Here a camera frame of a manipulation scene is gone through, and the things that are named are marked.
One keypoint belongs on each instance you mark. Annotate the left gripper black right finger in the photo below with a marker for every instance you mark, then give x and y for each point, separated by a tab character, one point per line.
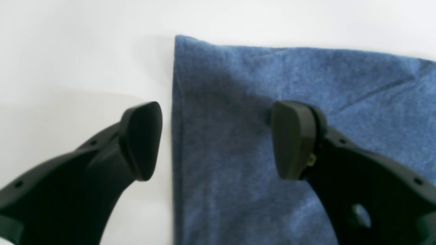
369	199

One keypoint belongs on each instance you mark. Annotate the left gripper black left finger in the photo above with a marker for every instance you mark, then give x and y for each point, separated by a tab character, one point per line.
69	199

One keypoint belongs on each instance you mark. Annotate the dark blue T-shirt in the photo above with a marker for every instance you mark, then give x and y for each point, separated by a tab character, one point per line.
226	187

